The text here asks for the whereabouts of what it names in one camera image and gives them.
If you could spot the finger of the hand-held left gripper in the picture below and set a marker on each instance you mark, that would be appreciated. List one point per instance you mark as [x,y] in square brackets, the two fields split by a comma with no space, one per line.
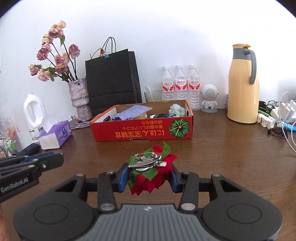
[39,156]
[52,162]

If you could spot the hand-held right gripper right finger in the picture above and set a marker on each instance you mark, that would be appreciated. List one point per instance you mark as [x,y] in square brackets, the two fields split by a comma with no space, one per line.
[174,180]

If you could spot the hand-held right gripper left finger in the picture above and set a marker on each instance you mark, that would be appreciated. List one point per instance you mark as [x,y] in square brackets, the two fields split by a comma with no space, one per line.
[123,179]

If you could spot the red fabric flower hair clip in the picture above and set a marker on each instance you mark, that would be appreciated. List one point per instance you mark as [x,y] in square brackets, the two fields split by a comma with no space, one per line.
[148,178]

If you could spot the red cardboard box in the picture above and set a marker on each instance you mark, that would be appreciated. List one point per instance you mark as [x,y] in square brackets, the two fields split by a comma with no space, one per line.
[138,132]

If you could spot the pale green plastic bag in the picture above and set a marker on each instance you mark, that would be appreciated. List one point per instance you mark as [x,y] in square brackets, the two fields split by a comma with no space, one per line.
[177,110]

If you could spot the dark blue case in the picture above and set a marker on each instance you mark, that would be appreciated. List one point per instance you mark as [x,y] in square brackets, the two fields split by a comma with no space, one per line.
[29,149]

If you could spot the purple tissue box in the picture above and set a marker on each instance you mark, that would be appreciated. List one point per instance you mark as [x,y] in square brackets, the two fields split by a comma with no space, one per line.
[55,136]

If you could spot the clear desk organizer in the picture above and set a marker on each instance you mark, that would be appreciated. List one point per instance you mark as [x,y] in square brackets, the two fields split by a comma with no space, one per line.
[8,139]

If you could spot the white detergent bottle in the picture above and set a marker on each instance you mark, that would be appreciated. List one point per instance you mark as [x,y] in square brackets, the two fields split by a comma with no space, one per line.
[34,113]

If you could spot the mottled purple vase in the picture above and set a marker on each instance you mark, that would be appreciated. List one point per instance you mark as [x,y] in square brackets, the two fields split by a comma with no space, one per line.
[79,99]

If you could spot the clear glass cup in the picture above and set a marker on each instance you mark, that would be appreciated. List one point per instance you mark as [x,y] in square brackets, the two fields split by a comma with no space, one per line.
[152,96]

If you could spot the white robot-shaped speaker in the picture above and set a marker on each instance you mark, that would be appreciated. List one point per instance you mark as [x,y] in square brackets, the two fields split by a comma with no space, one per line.
[209,95]

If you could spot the clear water bottle red label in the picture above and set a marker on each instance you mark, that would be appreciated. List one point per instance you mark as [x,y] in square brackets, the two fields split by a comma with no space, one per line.
[180,84]
[167,84]
[193,87]

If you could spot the dried pink flowers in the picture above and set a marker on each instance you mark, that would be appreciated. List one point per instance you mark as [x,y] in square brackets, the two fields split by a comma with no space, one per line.
[59,60]

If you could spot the black paper bag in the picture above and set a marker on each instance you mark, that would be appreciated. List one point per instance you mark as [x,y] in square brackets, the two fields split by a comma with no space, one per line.
[111,78]

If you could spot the yellow thermos jug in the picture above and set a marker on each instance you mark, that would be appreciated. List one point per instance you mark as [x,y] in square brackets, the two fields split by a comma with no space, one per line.
[241,92]

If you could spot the black earphones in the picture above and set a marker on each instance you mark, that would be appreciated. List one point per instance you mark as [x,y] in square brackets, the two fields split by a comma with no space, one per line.
[279,132]

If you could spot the green binder clip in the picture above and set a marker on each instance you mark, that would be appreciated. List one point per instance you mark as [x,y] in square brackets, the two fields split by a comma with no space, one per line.
[106,55]

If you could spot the black eyeglasses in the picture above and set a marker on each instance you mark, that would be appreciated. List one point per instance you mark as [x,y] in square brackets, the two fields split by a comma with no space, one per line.
[272,103]

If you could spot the white chargers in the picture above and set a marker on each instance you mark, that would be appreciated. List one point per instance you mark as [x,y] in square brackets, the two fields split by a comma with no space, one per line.
[285,111]

